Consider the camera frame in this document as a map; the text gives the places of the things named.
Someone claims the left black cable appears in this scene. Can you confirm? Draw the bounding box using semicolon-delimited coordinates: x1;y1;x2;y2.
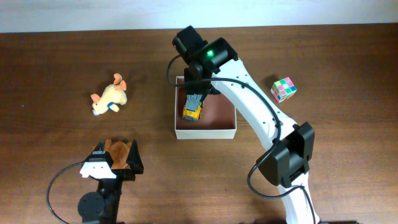
45;161;85;224

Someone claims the brown plush toy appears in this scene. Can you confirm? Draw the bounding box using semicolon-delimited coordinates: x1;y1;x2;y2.
104;139;132;170

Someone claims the black cable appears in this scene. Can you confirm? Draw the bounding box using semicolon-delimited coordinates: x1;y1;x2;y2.
166;54;317;224
45;161;85;224

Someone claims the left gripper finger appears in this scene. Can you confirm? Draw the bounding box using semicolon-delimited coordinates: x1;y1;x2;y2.
91;142;113;164
126;140;144;174

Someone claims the right black cable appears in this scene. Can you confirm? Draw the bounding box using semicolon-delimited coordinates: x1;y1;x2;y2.
166;54;317;224

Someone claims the yellow plush rabbit toy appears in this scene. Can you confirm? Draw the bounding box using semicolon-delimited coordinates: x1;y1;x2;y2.
90;73;127;116

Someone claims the yellow grey toy truck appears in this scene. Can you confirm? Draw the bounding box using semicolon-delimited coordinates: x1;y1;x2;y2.
182;94;203;121

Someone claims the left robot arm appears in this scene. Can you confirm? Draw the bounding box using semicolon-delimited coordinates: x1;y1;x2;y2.
78;139;144;223

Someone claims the white cardboard box red interior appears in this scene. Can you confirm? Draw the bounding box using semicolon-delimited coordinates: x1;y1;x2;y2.
174;87;237;140

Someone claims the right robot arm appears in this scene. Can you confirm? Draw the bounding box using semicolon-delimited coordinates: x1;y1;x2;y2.
172;26;320;223

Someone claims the multicoloured puzzle cube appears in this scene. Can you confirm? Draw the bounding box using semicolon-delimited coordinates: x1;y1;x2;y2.
271;77;297;103

